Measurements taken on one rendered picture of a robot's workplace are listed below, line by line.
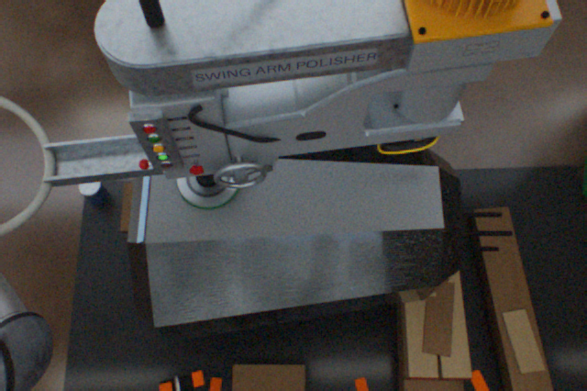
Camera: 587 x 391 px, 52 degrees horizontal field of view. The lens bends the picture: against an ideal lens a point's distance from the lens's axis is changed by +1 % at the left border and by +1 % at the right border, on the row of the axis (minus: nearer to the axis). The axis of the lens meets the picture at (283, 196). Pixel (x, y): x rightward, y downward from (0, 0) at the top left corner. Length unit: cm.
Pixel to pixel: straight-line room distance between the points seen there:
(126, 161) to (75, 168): 15
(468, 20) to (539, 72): 219
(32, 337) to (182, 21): 69
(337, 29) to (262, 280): 105
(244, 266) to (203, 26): 98
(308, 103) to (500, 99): 194
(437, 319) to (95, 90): 206
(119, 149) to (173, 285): 52
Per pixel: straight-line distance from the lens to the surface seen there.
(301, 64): 132
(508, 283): 283
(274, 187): 207
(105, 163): 191
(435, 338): 256
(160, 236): 206
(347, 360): 274
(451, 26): 132
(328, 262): 206
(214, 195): 201
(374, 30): 131
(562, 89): 349
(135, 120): 144
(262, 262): 205
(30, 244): 312
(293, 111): 154
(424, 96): 161
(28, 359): 120
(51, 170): 192
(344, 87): 148
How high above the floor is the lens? 273
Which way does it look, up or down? 68 degrees down
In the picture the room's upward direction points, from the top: 3 degrees counter-clockwise
